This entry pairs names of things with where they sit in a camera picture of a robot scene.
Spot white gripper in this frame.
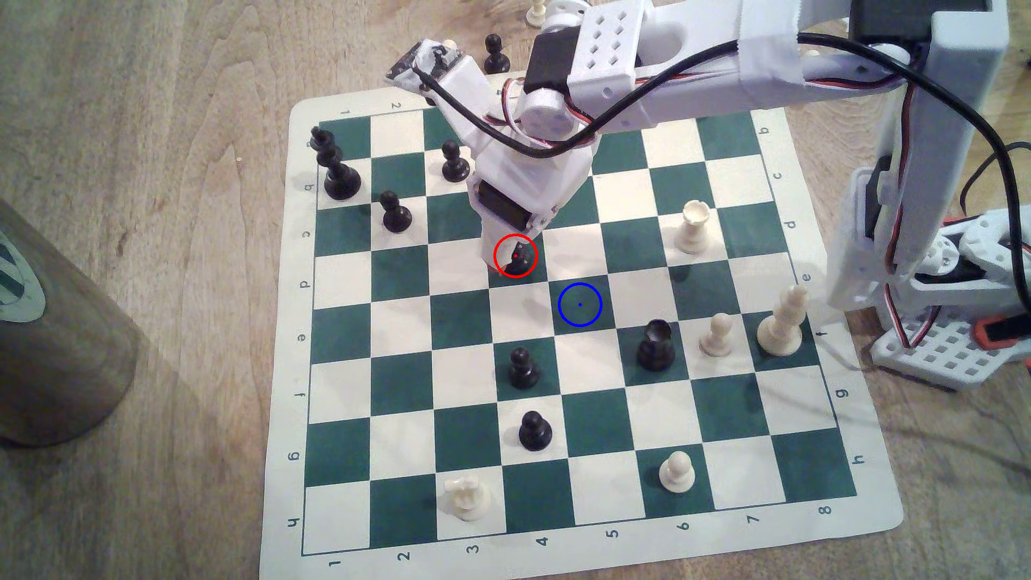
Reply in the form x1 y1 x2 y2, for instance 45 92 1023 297
467 139 599 248

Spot black rook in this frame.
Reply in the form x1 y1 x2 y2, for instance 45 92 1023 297
636 319 677 372

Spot white knight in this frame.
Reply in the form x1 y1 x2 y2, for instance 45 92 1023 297
445 475 491 522

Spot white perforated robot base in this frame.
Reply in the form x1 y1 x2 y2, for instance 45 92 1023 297
870 208 1031 393

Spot black king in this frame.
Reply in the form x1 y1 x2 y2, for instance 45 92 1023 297
310 126 362 201

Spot green white round sticker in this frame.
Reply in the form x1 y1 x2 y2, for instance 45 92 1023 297
0 229 47 325

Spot green white chess mat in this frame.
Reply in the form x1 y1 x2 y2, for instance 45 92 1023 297
259 79 905 580

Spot orange clamp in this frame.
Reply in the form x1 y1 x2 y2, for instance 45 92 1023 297
970 316 1031 349

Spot brown wooden cylinder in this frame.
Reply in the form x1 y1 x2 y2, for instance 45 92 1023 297
0 197 142 449

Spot wrist camera on white mount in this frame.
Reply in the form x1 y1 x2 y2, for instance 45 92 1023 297
385 39 492 154

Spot black camera cable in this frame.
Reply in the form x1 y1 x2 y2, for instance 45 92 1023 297
411 36 1031 319

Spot white king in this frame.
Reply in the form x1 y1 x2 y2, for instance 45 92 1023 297
757 284 810 357

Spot red black servo wires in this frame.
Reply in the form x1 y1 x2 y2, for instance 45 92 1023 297
498 68 915 134

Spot white rook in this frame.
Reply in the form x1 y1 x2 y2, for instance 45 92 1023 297
673 200 715 256

